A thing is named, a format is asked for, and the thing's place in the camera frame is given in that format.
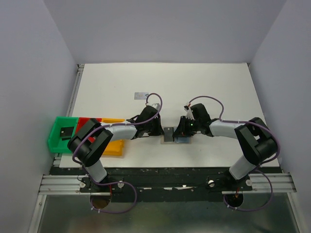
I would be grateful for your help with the front aluminium rail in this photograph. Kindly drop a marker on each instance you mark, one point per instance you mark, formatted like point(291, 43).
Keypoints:
point(60, 185)

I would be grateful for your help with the yellow plastic bin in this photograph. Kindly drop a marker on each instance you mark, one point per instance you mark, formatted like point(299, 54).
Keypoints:
point(114, 148)

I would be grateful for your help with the green plastic bin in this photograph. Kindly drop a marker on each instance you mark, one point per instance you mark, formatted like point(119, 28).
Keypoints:
point(55, 144)

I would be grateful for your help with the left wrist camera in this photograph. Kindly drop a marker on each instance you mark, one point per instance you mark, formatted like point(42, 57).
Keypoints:
point(156, 106)

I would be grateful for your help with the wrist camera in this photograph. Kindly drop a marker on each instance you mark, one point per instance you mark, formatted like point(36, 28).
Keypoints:
point(189, 114)
point(156, 106)

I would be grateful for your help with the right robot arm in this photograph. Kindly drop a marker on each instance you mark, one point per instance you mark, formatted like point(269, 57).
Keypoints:
point(255, 139)

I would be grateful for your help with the aluminium side rail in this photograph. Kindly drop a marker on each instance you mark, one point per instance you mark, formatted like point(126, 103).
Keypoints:
point(75, 89)

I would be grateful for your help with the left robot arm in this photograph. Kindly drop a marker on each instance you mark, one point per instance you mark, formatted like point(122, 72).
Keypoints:
point(89, 143)

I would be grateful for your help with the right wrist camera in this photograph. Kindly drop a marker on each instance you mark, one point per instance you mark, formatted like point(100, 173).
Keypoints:
point(189, 114)

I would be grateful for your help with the red plastic bin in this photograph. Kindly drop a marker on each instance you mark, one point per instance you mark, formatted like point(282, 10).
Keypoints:
point(81, 122)

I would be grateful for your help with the light blue VIP card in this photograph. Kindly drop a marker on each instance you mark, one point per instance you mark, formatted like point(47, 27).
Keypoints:
point(141, 95)

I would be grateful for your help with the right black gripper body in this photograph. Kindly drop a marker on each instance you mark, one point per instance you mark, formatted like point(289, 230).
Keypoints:
point(190, 126)

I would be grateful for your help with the black card in green bin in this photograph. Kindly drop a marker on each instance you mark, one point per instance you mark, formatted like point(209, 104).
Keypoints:
point(66, 133)

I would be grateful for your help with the beige card holder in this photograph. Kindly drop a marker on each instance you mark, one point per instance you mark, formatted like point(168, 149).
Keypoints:
point(188, 140)

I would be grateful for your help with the black VIP card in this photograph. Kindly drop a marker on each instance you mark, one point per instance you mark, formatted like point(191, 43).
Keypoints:
point(168, 134)

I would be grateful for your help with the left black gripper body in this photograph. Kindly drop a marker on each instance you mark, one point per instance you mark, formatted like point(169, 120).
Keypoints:
point(152, 129)

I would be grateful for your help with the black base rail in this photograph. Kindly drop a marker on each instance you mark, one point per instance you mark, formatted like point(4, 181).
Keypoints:
point(175, 184)

